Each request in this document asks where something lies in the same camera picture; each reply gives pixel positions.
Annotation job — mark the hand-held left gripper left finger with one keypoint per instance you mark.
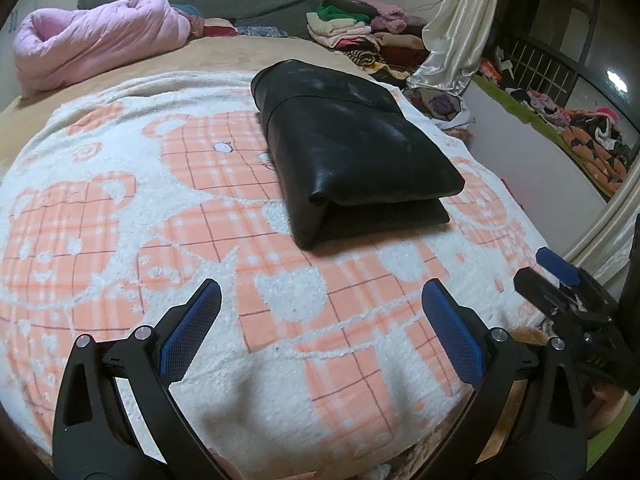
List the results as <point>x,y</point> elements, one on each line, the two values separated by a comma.
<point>192,322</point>

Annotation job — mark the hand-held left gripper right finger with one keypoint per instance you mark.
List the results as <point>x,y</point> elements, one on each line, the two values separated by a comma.
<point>450,330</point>

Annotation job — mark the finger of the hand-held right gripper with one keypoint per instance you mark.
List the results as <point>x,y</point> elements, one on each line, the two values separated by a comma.
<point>556,265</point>
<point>550,295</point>

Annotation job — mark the black leather jacket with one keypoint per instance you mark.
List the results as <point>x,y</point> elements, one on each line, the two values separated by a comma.
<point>350,160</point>

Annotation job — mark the heap of colourful clothes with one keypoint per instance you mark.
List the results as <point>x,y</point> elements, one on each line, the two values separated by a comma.
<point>590,140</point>

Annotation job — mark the pile of folded clothes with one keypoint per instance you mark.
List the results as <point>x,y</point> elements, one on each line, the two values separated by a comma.
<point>365,35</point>

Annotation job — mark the green cloth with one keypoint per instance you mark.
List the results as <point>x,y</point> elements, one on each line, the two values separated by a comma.
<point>607,427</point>

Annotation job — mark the white bed side panel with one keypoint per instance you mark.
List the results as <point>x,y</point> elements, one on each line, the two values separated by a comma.
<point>530,170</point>

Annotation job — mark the bear printed blanket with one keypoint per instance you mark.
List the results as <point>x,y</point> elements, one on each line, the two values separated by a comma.
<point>150,210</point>

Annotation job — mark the purple cloth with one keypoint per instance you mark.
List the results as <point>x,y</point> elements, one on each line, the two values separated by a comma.
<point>442,105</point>

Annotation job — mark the cream satin curtain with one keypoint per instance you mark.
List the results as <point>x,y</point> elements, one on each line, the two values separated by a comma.
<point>455,35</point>

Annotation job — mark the dark red cloth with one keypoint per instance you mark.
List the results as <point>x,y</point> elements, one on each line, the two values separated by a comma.
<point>220,27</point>

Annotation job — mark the pink quilt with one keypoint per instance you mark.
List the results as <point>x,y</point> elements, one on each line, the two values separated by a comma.
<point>100,40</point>

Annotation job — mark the blue patterned cloth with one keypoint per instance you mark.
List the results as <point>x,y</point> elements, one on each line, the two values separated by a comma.
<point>260,31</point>

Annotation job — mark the teal cloth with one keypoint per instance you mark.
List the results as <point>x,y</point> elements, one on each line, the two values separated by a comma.
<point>187,10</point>

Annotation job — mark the cream wooden frame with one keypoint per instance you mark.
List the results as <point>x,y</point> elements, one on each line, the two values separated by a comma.
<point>600,230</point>

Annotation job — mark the black metal rail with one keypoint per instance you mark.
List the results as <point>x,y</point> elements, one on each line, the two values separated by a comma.
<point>540,70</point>

